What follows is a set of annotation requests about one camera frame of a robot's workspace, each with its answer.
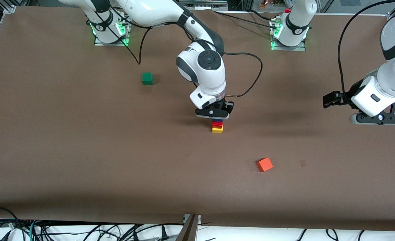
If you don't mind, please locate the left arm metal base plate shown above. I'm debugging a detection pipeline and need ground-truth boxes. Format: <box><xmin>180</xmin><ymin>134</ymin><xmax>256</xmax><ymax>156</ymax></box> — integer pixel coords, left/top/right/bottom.
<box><xmin>270</xmin><ymin>20</ymin><xmax>307</xmax><ymax>52</ymax></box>

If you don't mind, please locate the aluminium rail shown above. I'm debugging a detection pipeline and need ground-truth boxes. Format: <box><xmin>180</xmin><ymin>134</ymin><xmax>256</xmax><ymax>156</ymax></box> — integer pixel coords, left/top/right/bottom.
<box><xmin>179</xmin><ymin>0</ymin><xmax>228</xmax><ymax>9</ymax></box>

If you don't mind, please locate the dark brown beam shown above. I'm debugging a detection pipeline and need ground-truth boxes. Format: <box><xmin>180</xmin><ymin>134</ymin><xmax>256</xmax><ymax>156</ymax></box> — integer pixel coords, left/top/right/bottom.
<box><xmin>175</xmin><ymin>214</ymin><xmax>200</xmax><ymax>241</ymax></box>

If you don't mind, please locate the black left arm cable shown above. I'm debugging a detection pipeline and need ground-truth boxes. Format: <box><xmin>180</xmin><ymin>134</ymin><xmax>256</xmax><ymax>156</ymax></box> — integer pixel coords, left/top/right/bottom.
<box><xmin>337</xmin><ymin>0</ymin><xmax>395</xmax><ymax>104</ymax></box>

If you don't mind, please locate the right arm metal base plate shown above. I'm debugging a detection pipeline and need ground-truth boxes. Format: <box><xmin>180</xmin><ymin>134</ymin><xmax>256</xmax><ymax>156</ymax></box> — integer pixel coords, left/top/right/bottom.
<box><xmin>94</xmin><ymin>15</ymin><xmax>131</xmax><ymax>47</ymax></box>

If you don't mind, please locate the orange block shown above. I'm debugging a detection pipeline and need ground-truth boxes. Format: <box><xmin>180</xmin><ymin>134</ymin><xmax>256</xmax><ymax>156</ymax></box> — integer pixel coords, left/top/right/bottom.
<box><xmin>256</xmin><ymin>157</ymin><xmax>274</xmax><ymax>173</ymax></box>

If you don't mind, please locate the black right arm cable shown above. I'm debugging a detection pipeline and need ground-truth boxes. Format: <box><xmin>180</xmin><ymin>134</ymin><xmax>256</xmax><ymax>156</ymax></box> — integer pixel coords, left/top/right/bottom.
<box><xmin>109</xmin><ymin>3</ymin><xmax>263</xmax><ymax>98</ymax></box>

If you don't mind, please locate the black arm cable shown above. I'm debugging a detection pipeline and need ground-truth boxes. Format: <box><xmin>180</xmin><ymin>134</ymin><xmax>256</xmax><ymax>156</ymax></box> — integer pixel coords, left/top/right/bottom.
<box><xmin>109</xmin><ymin>3</ymin><xmax>263</xmax><ymax>98</ymax></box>
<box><xmin>337</xmin><ymin>0</ymin><xmax>395</xmax><ymax>104</ymax></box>

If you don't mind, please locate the brown table cover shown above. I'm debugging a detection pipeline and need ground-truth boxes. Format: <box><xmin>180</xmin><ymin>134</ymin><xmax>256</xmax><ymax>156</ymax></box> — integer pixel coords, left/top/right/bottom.
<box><xmin>0</xmin><ymin>7</ymin><xmax>395</xmax><ymax>232</ymax></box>

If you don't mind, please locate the black cable on table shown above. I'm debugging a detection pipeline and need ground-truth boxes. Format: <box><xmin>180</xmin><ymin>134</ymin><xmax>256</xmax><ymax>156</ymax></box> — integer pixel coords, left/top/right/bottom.
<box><xmin>214</xmin><ymin>10</ymin><xmax>278</xmax><ymax>29</ymax></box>

